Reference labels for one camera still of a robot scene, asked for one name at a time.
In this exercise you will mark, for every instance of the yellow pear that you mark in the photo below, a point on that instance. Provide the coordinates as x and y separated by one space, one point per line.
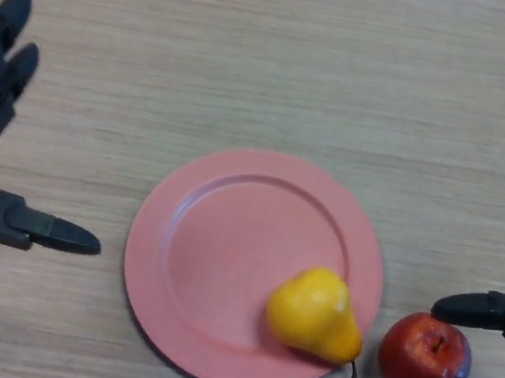
314 313

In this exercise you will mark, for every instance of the pink round plate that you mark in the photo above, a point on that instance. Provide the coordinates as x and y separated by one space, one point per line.
240 264

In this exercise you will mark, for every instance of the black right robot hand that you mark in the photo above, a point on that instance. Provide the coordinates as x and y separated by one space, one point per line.
488 313

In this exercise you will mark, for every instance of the red apple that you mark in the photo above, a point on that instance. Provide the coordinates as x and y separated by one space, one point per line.
422 360

